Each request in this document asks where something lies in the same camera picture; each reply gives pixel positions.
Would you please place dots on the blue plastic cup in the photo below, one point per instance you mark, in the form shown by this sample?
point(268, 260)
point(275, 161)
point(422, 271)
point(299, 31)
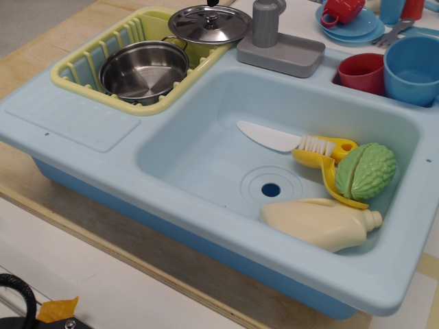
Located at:
point(411, 70)

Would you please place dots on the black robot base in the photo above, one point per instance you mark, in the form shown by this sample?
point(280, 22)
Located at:
point(19, 322)

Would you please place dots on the green toy cabbage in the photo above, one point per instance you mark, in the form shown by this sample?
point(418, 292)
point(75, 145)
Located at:
point(365, 172)

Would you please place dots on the red plastic cup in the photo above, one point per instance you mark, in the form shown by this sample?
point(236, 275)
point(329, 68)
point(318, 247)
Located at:
point(363, 72)

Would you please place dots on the stainless steel pot lid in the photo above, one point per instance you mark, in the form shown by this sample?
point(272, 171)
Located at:
point(206, 25)

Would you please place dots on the white toy knife yellow handle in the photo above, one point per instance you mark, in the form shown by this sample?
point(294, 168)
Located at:
point(267, 136)

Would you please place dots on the blue cup at back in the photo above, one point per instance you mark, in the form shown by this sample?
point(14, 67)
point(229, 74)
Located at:
point(390, 11)

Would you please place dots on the grey toy fork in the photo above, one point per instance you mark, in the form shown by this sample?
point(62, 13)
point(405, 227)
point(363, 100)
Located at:
point(388, 38)

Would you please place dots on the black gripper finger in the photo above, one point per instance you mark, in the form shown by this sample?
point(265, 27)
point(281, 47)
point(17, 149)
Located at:
point(212, 2)

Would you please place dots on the blue plate stack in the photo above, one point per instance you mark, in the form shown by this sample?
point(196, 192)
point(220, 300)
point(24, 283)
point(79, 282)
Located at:
point(364, 29)

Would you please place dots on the light blue toy sink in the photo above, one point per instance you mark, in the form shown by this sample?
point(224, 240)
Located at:
point(189, 173)

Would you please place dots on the blue tray at right edge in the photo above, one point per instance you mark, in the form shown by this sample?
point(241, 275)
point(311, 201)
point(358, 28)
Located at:
point(412, 31)

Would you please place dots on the grey toy faucet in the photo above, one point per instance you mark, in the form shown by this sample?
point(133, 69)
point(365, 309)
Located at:
point(267, 48)

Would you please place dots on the red cup at back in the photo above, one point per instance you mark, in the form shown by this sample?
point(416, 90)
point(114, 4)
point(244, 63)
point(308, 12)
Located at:
point(413, 9)

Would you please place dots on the yellow tape piece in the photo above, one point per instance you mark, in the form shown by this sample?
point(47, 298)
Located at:
point(52, 311)

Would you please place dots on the cream toy detergent bottle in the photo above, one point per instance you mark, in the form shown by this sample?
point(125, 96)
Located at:
point(325, 223)

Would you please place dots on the red mug on plates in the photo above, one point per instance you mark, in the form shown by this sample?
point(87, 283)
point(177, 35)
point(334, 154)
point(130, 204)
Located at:
point(340, 11)

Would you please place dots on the yellow dish brush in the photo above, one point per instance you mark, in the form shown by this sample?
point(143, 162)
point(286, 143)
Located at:
point(327, 166)

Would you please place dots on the yellow dish rack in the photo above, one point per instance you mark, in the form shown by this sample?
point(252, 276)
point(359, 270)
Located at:
point(78, 72)

